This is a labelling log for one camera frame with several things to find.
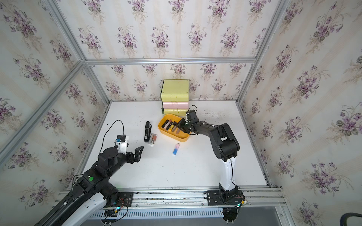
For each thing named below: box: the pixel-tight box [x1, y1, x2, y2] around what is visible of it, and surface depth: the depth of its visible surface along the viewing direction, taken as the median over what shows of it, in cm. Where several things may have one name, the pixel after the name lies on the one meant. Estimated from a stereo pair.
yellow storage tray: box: [157, 113, 191, 143], surface depth 100 cm
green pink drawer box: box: [160, 79, 190, 116], surface depth 102 cm
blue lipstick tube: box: [172, 143, 180, 156], surface depth 92 cm
